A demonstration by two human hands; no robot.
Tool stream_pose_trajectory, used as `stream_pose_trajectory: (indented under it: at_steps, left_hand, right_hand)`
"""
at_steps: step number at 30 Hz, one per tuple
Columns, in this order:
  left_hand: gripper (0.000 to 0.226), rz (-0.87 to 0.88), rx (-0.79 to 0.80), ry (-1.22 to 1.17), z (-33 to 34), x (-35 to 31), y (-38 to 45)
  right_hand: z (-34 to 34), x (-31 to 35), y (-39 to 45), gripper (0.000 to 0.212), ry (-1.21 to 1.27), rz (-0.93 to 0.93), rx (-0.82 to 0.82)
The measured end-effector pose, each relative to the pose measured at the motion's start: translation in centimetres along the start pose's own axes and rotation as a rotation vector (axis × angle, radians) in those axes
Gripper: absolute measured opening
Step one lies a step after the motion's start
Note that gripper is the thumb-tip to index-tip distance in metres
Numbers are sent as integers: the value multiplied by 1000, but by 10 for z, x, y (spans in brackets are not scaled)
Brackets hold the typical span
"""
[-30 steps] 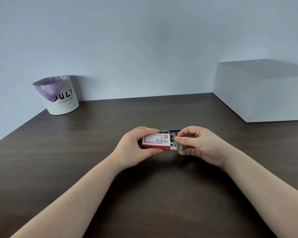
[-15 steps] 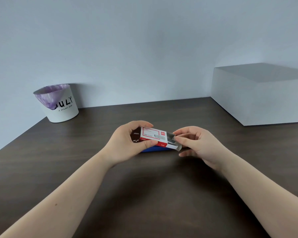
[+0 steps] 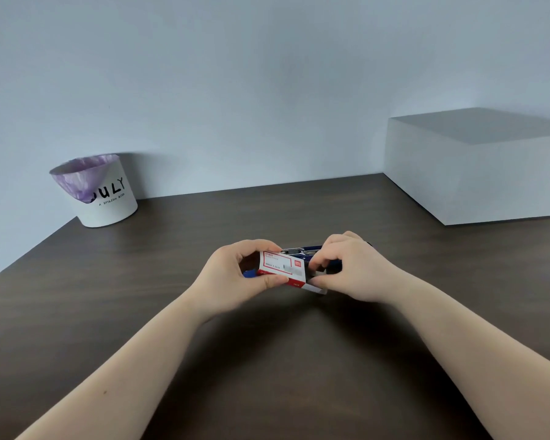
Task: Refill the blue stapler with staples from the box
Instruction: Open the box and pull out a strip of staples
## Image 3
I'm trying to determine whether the person's right hand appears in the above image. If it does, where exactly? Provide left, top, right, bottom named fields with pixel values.
left=307, top=231, right=403, bottom=303

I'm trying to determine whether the person's left hand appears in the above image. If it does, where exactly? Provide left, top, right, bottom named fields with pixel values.
left=194, top=239, right=289, bottom=316

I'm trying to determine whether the red and white staple box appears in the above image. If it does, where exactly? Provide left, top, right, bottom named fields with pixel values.
left=258, top=251, right=328, bottom=295

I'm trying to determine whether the person's right forearm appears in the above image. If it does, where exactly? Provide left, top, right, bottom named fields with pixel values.
left=392, top=269, right=550, bottom=440

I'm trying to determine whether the person's left forearm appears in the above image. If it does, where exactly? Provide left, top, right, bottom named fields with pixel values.
left=14, top=288, right=214, bottom=440

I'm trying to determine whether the blue stapler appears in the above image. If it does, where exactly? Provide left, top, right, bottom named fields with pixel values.
left=242, top=244, right=344, bottom=278

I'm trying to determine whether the large white box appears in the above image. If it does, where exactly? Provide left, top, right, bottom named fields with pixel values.
left=384, top=107, right=550, bottom=226

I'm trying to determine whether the white trash bin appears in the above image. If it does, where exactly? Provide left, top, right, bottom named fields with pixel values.
left=49, top=154, right=138, bottom=228

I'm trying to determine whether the purple bin liner bag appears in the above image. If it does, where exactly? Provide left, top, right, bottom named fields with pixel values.
left=50, top=154, right=120, bottom=205

